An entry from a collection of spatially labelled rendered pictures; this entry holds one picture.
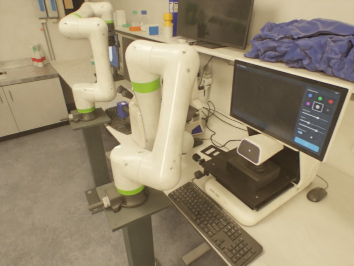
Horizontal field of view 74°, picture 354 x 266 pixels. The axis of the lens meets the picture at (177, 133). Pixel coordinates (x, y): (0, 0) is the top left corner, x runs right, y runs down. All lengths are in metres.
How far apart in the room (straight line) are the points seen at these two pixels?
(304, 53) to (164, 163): 0.81
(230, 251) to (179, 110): 0.54
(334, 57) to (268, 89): 0.33
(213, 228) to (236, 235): 0.09
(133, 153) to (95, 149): 1.02
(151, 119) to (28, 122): 2.60
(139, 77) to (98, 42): 0.73
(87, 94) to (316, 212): 1.45
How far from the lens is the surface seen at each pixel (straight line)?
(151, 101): 0.96
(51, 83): 3.33
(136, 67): 0.89
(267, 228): 1.09
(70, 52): 3.91
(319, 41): 1.23
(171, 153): 0.82
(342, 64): 1.19
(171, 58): 0.80
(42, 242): 2.14
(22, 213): 2.43
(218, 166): 1.16
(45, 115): 3.45
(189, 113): 1.40
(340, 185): 1.45
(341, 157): 1.52
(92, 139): 1.85
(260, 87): 0.99
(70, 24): 1.62
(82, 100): 1.72
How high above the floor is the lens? 1.56
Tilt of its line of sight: 30 degrees down
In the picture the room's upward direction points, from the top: straight up
